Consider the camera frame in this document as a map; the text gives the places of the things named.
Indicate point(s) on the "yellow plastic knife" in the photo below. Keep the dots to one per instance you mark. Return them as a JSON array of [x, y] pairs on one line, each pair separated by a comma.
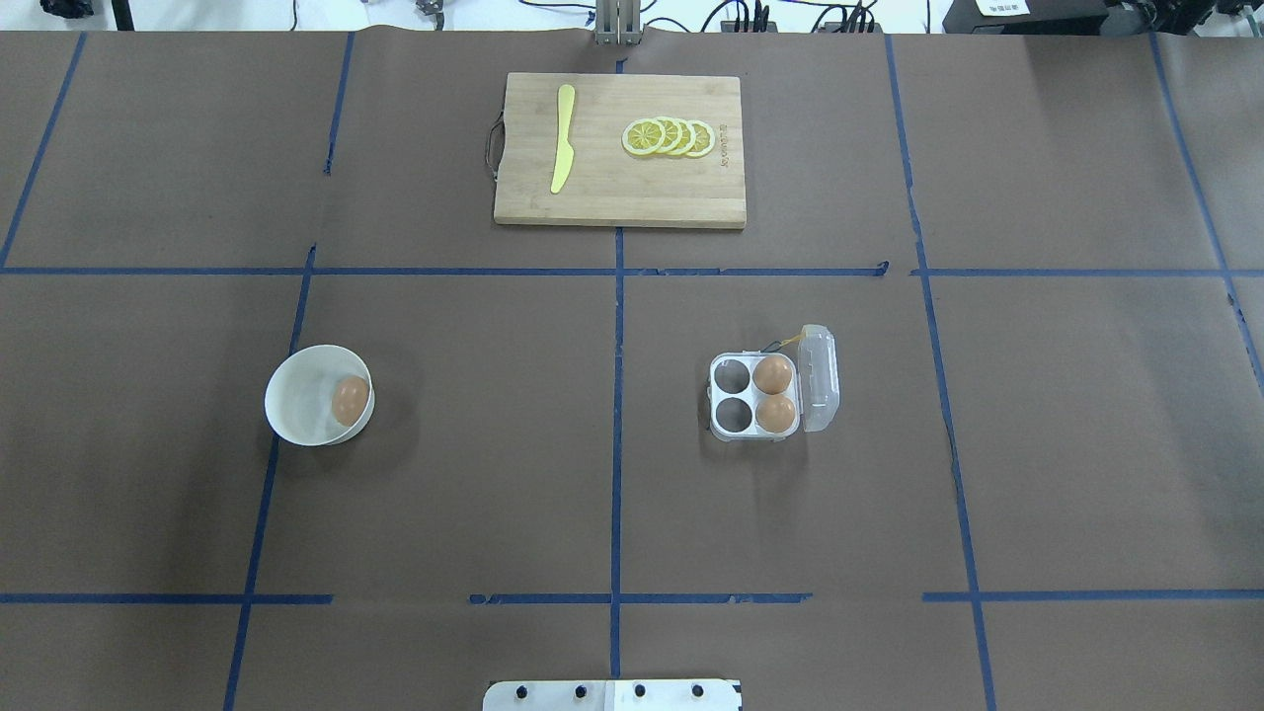
[[564, 150]]

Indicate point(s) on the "wooden cutting board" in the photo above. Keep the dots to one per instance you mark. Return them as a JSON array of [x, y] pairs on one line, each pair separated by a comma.
[[608, 187]]

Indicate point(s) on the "lemon slice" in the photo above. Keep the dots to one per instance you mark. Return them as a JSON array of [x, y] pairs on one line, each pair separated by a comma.
[[671, 132], [703, 139], [644, 137], [684, 138]]

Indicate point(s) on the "front lemon slice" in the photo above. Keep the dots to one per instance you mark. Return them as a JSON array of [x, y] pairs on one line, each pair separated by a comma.
[[644, 137]]

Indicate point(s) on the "brown egg from bowl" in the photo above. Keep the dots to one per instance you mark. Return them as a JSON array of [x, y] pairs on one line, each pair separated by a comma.
[[349, 400]]

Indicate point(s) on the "brown egg lower right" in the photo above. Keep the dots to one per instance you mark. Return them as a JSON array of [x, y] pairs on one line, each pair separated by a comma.
[[777, 414]]

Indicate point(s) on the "grey metal camera post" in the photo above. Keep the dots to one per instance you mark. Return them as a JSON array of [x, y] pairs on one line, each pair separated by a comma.
[[618, 22]]

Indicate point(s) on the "brown egg upper right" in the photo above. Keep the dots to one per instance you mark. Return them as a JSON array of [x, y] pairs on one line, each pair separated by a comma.
[[773, 374]]

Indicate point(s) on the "clear plastic egg box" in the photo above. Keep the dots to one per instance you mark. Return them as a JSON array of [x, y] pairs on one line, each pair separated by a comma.
[[816, 389]]

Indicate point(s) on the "white bowl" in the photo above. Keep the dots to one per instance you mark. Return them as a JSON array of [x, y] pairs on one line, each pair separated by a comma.
[[298, 395]]

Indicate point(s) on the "back lemon slice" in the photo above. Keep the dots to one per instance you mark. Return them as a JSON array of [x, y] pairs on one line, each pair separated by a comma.
[[703, 139]]

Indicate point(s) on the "black device with label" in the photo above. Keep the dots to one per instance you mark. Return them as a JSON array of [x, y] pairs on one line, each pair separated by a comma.
[[1025, 18]]

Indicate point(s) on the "white metal base plate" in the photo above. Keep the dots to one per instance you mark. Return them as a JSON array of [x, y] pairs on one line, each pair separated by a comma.
[[615, 694]]

